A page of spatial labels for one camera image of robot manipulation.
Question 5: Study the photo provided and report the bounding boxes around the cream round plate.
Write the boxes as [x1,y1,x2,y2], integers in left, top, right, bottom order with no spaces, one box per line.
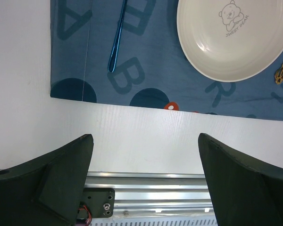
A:
[176,0,283,82]

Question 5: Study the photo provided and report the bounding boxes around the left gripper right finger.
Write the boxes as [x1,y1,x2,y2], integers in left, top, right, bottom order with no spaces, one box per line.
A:
[198,133,283,226]

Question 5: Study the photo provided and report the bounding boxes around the aluminium mounting rail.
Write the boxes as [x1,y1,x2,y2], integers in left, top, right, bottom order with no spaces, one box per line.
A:
[85,172,213,217]

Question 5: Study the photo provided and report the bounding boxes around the perforated grey cable duct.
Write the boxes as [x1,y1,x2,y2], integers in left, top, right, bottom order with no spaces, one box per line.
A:
[90,216,218,226]

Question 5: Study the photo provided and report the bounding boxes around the blue letter placemat cloth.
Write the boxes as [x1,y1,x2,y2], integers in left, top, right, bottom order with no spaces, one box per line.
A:
[50,0,283,121]

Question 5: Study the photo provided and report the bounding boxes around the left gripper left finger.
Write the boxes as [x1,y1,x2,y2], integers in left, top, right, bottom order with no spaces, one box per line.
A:
[0,134,94,226]

